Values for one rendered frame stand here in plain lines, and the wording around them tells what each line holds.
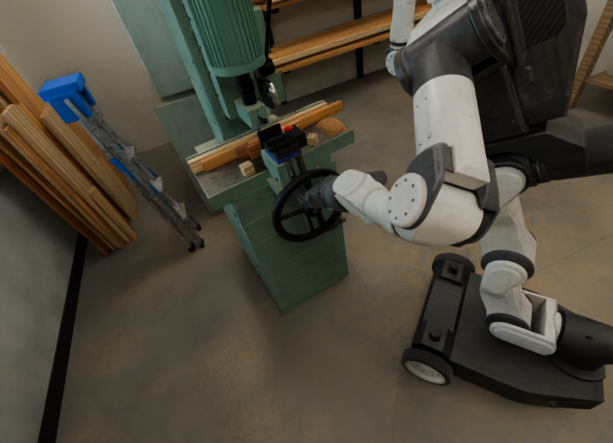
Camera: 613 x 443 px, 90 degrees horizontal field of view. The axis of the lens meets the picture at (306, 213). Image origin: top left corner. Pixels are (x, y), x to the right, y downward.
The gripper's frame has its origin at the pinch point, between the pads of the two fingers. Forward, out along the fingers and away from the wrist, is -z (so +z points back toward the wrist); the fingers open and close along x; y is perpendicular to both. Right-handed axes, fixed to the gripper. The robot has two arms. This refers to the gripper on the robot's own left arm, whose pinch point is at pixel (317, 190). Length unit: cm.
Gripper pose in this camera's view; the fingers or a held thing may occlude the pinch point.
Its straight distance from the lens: 90.6
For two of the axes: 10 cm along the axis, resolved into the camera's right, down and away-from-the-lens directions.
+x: 7.8, -5.8, 2.3
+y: -5.1, -8.0, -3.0
